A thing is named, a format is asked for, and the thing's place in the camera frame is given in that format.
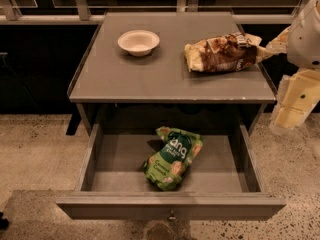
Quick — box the open grey top drawer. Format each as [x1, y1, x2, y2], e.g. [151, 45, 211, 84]
[55, 123, 287, 222]

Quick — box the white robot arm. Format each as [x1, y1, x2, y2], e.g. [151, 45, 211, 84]
[267, 0, 320, 135]

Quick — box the white paper bowl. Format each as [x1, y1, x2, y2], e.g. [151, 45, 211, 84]
[117, 30, 160, 57]

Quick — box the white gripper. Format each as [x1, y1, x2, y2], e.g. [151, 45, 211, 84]
[266, 27, 320, 135]

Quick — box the brown and yellow chip bag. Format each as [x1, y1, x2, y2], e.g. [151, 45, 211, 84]
[184, 32, 276, 73]

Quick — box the metal drawer knob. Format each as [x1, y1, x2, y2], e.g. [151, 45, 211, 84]
[167, 210, 177, 222]

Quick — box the grey cabinet counter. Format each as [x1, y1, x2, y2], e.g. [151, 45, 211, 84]
[68, 16, 275, 129]

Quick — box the grey window railing frame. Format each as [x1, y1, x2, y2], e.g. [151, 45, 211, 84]
[0, 0, 310, 25]

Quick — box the green rice chip bag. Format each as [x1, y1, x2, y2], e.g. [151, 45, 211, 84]
[144, 126, 203, 191]

